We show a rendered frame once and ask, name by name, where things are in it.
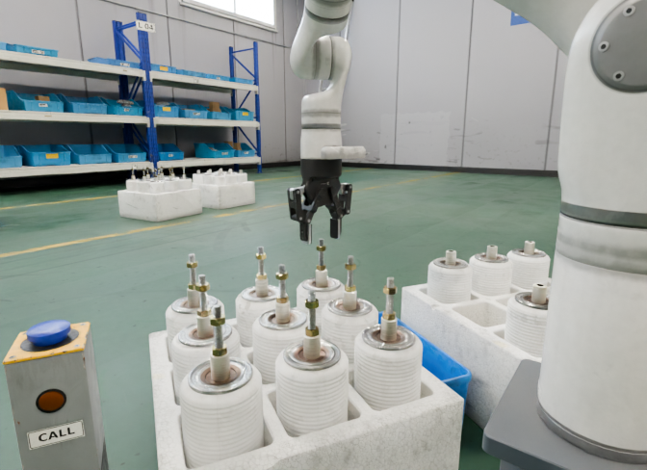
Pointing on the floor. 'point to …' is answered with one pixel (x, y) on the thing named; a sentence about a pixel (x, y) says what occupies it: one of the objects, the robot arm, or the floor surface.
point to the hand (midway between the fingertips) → (321, 233)
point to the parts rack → (133, 99)
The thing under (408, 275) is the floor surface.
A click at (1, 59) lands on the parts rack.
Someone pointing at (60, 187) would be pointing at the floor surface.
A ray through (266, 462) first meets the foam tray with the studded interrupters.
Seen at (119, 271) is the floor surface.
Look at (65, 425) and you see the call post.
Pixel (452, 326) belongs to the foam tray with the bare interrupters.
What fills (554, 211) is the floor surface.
